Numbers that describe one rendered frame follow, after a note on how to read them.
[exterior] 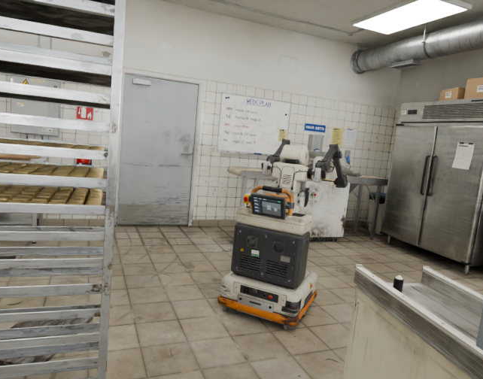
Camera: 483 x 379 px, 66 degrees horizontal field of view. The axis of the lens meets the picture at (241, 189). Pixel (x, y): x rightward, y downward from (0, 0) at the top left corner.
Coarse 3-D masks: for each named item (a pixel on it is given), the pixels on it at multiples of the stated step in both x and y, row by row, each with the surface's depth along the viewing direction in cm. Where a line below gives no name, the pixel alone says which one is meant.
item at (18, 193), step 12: (0, 192) 134; (12, 192) 133; (24, 192) 136; (36, 192) 142; (48, 192) 140; (60, 192) 142; (72, 192) 153; (84, 192) 147; (96, 192) 150; (60, 204) 122; (72, 204) 123; (84, 204) 134; (96, 204) 127
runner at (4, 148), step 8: (0, 144) 111; (8, 144) 112; (16, 144) 112; (0, 152) 111; (8, 152) 112; (16, 152) 112; (24, 152) 113; (32, 152) 114; (40, 152) 115; (48, 152) 115; (56, 152) 116; (64, 152) 117; (72, 152) 117; (80, 152) 118; (88, 152) 119; (96, 152) 120; (104, 152) 120
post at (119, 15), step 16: (112, 64) 115; (112, 80) 115; (112, 96) 116; (112, 112) 117; (112, 128) 117; (112, 144) 118; (112, 160) 119; (112, 176) 120; (112, 192) 120; (112, 208) 121; (112, 224) 122; (112, 240) 123; (112, 256) 124
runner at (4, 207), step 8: (0, 208) 113; (8, 208) 114; (16, 208) 115; (24, 208) 116; (32, 208) 116; (40, 208) 117; (48, 208) 118; (56, 208) 119; (64, 208) 119; (72, 208) 120; (80, 208) 121; (88, 208) 122; (96, 208) 122; (104, 208) 123
